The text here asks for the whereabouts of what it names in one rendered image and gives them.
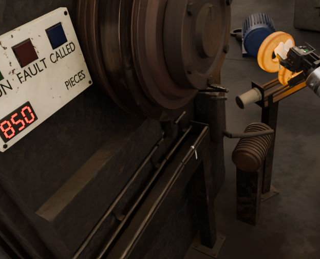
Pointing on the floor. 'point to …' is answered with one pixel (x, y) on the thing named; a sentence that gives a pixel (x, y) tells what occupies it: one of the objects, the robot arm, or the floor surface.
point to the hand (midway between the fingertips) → (276, 48)
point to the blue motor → (255, 33)
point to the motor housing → (250, 172)
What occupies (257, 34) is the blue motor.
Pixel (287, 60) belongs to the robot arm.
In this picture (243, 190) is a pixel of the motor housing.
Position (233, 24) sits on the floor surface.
